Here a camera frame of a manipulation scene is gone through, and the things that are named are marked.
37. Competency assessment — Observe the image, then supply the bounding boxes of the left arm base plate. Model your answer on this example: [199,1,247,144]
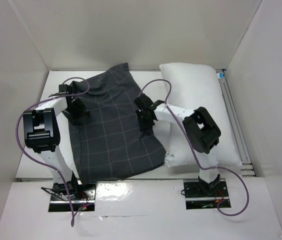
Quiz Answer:
[40,183,97,213]

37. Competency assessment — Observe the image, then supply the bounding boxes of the purple cable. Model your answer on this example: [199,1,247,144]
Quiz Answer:
[139,79,251,216]
[15,76,91,228]

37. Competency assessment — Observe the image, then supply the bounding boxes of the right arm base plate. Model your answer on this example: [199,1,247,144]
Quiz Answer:
[180,179,231,210]

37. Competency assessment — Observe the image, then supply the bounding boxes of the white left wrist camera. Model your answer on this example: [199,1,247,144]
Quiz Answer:
[49,84,72,98]

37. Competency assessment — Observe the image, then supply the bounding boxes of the white pillow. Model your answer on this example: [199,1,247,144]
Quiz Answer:
[159,62,242,168]

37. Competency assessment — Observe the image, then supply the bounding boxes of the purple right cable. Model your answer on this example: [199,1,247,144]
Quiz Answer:
[139,79,251,216]

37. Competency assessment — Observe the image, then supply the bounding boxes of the dark grey checked pillowcase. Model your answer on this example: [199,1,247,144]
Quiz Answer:
[68,63,166,185]

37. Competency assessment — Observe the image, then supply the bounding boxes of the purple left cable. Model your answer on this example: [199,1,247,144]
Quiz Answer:
[15,76,91,228]

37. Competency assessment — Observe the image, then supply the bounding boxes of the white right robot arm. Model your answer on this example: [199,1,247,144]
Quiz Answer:
[134,93,221,196]

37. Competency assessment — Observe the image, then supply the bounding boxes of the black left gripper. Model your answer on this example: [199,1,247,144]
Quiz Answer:
[61,98,90,126]

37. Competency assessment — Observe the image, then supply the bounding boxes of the aluminium rail frame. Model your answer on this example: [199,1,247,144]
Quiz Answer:
[216,69,256,178]

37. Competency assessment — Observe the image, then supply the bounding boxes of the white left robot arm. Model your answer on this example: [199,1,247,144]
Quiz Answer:
[22,97,90,200]

